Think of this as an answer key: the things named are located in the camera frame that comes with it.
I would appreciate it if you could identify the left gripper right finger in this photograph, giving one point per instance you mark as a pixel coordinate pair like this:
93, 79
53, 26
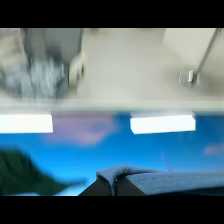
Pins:
128, 186

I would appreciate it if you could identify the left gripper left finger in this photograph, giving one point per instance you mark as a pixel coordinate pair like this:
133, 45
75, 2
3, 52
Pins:
98, 188

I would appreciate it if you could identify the navy blue garment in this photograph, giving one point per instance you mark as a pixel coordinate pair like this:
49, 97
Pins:
173, 181

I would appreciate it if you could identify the dark green garment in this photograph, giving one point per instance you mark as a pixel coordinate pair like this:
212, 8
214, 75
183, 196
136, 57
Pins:
23, 173

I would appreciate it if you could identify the blue white patterned garment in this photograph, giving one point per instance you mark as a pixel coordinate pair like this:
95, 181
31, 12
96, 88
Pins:
36, 78

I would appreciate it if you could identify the silver frame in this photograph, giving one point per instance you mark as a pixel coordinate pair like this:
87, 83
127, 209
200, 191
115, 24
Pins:
110, 105

